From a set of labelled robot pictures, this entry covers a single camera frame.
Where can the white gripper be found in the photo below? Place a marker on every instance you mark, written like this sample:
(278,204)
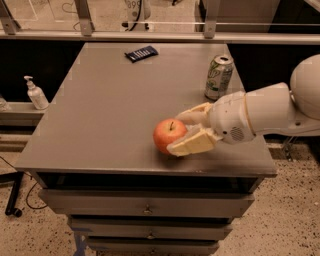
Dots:
(228,116)

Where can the red apple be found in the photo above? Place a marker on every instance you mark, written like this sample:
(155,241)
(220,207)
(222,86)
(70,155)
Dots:
(166,132)

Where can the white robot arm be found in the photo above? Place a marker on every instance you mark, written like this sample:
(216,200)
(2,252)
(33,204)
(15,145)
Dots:
(291,109)

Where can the white numbered robot base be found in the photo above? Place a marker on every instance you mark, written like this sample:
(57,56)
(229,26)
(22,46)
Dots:
(138,11)

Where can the green 7up can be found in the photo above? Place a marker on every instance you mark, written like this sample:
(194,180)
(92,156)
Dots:
(218,76)

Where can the dark blue snack packet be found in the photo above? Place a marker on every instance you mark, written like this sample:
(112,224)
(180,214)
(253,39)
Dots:
(141,54)

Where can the grey drawer cabinet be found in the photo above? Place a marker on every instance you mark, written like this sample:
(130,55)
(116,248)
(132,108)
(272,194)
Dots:
(94,157)

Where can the white pump sanitizer bottle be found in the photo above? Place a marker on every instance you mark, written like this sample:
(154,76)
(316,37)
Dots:
(36,94)

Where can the black stand leg with wheel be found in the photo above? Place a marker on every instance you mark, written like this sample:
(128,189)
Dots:
(15,180)

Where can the grey metal window railing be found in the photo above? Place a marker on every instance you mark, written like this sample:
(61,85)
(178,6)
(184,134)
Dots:
(212,21)

